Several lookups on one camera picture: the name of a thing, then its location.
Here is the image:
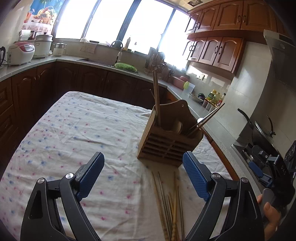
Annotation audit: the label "pink basin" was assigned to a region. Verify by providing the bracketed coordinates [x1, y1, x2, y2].
[172, 76, 189, 90]

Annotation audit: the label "black electric kettle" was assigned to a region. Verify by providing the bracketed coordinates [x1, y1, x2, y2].
[0, 46, 6, 66]

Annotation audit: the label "dish drying rack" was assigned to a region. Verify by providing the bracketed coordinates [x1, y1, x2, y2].
[144, 47, 165, 74]

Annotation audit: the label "wooden cabinets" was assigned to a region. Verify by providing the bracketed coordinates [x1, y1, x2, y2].
[184, 1, 288, 75]
[0, 60, 176, 167]

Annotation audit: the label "wall power socket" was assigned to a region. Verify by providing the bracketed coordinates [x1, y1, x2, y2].
[197, 74, 205, 80]

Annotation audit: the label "yellow detergent bottle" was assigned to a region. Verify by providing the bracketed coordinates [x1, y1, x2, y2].
[123, 37, 131, 51]

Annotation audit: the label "floral white tablecloth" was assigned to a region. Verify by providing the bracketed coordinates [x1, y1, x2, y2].
[0, 90, 232, 241]

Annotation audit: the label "wooden utensil holder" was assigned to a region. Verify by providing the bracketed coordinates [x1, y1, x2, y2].
[137, 100, 204, 167]

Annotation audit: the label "gas stove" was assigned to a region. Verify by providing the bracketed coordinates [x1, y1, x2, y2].
[231, 138, 266, 176]

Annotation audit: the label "green sink basket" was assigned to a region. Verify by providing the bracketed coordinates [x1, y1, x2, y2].
[114, 62, 137, 73]

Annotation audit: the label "upper wooden cabinets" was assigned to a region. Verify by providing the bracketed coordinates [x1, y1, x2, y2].
[184, 1, 288, 75]

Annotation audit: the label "steel range hood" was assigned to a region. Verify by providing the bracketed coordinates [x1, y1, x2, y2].
[263, 30, 296, 91]

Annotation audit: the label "yellow oil bottle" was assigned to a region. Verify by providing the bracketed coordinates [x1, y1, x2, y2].
[207, 89, 217, 103]

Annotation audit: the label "tropical fruit poster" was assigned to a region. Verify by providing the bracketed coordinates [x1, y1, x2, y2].
[22, 0, 65, 34]

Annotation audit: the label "lower wooden cabinets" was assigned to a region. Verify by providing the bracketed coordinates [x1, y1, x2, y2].
[0, 60, 176, 167]

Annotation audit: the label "white jug green lid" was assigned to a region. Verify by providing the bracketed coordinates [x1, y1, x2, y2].
[183, 81, 195, 94]

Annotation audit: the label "white red rice cooker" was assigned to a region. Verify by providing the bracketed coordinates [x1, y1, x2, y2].
[7, 42, 35, 65]

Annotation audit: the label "right human hand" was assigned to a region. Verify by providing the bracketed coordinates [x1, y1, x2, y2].
[263, 202, 281, 240]

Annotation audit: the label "large white rice cooker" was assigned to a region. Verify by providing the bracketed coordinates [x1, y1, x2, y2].
[33, 33, 53, 58]

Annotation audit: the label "wooden chopstick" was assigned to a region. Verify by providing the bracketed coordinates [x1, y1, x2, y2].
[152, 68, 161, 127]
[152, 172, 169, 240]

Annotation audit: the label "black wok with lid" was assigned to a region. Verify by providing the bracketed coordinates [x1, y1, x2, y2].
[237, 108, 276, 150]

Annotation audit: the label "chrome kitchen faucet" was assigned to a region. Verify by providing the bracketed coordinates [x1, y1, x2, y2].
[110, 40, 123, 63]

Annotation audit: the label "small white steamer pot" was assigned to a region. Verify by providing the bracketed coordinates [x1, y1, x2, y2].
[53, 43, 67, 56]

